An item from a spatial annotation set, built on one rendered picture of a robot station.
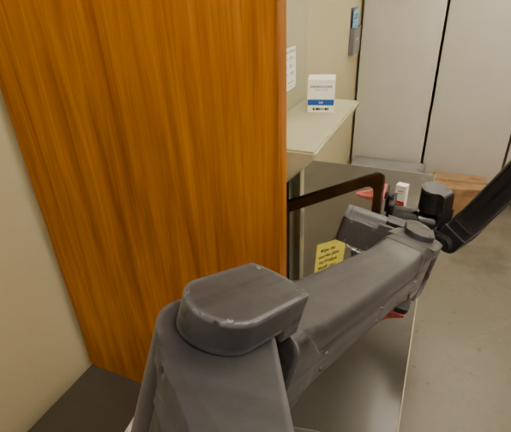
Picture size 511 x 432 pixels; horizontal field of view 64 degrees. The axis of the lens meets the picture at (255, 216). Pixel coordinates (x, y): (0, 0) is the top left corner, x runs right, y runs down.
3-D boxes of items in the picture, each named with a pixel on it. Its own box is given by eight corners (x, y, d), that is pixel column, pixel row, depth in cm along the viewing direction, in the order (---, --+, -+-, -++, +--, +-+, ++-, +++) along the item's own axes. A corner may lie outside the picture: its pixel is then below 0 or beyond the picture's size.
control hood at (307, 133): (245, 203, 68) (242, 145, 63) (305, 141, 94) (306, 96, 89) (312, 214, 64) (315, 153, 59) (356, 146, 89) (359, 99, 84)
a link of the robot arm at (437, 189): (447, 254, 93) (470, 239, 96) (459, 212, 86) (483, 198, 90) (404, 229, 101) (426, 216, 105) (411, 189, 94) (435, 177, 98)
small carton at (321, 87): (307, 112, 78) (307, 79, 75) (309, 105, 82) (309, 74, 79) (333, 112, 77) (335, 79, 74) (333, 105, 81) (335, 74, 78)
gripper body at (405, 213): (390, 190, 103) (421, 195, 101) (385, 224, 109) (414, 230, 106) (386, 203, 98) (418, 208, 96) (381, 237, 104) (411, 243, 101)
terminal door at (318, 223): (261, 372, 89) (253, 210, 70) (364, 318, 102) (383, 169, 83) (262, 375, 89) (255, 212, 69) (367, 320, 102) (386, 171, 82)
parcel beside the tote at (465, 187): (429, 217, 340) (434, 186, 326) (427, 200, 367) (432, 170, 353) (483, 223, 329) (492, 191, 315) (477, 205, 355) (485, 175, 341)
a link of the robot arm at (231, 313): (187, 543, 19) (249, 347, 16) (112, 459, 22) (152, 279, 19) (420, 302, 54) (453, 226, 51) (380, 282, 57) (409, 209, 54)
